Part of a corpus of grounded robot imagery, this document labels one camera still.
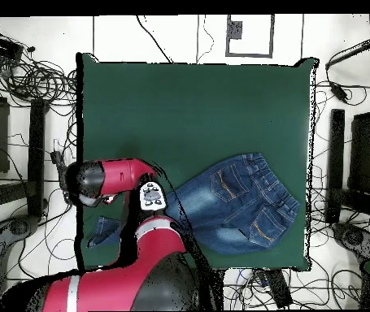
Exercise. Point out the blue denim jeans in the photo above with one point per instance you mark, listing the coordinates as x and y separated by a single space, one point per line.
236 208

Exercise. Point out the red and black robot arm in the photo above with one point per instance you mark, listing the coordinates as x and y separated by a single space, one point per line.
122 175

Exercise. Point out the dark green table cloth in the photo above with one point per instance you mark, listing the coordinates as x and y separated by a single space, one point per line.
188 113

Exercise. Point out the black power strip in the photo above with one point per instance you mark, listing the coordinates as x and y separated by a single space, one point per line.
57 159

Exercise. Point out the black stand bar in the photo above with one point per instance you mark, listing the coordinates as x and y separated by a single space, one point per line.
37 156
336 156

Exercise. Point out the black floor box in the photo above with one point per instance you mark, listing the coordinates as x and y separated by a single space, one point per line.
279 289

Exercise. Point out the dark grey square plate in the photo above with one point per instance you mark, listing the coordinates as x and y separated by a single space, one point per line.
234 30

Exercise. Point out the black power adapter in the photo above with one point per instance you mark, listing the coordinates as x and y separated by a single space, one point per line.
338 91

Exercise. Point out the black electronics box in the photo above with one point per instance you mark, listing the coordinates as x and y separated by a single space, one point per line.
0 45

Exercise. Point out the grey square floor frame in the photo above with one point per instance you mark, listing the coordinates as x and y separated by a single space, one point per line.
271 35

